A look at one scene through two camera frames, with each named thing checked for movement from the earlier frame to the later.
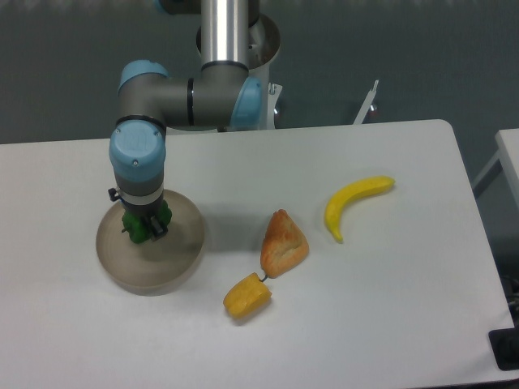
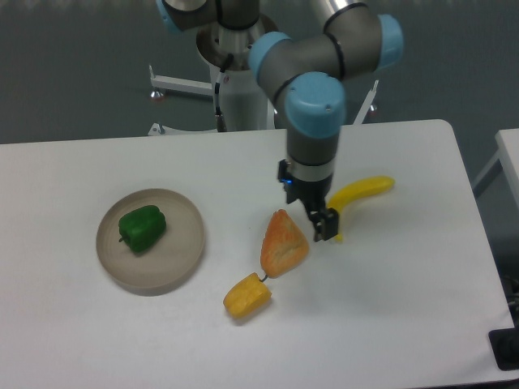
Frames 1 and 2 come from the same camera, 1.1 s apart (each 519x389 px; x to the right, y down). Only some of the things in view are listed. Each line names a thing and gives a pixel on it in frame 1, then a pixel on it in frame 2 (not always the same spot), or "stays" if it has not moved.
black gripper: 152,221 -> 312,193
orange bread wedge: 284,245 stays
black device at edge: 504,344 stays
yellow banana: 359,187 stays
